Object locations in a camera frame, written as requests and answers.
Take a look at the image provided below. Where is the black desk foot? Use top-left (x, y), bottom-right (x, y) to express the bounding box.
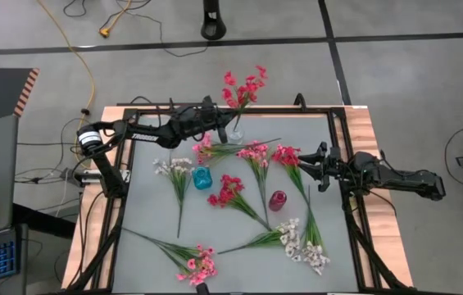
top-left (11, 202), bottom-right (77, 240)

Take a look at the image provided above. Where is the clear glass vase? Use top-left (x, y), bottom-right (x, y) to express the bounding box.
top-left (225, 122), bottom-right (247, 145)

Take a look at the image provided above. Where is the thin black cable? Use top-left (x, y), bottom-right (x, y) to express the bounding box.
top-left (16, 140), bottom-right (77, 147)

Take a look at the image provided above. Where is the grey power box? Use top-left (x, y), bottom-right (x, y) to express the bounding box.
top-left (61, 166), bottom-right (103, 188)

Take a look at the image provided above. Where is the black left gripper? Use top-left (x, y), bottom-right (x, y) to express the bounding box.
top-left (188, 96), bottom-right (237, 144)

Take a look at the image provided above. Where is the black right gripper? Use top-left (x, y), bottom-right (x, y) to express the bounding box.
top-left (297, 141), bottom-right (353, 193)

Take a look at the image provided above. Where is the pink artificial flower bunch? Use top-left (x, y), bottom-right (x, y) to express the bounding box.
top-left (120, 226), bottom-right (219, 287)
top-left (192, 131), bottom-right (282, 166)
top-left (235, 140), bottom-right (273, 226)

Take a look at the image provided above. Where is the long yellow cable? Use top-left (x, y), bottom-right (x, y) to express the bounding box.
top-left (36, 0), bottom-right (96, 163)

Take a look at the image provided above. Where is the blue glass vase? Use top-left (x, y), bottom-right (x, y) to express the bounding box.
top-left (192, 166), bottom-right (214, 191)

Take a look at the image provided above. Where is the black metal table frame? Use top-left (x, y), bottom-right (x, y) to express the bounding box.
top-left (61, 96), bottom-right (415, 295)

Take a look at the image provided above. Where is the yellow cable with plug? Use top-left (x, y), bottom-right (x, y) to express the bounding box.
top-left (98, 0), bottom-right (134, 39)

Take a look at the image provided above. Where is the red ribbed glass vase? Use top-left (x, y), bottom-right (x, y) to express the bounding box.
top-left (267, 189), bottom-right (288, 213)

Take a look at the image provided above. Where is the red artificial flower bunch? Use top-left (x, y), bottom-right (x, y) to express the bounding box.
top-left (207, 174), bottom-right (274, 232)
top-left (220, 64), bottom-right (269, 132)
top-left (270, 143), bottom-right (312, 208)

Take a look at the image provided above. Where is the black round stand base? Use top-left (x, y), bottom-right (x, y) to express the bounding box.
top-left (200, 0), bottom-right (228, 41)

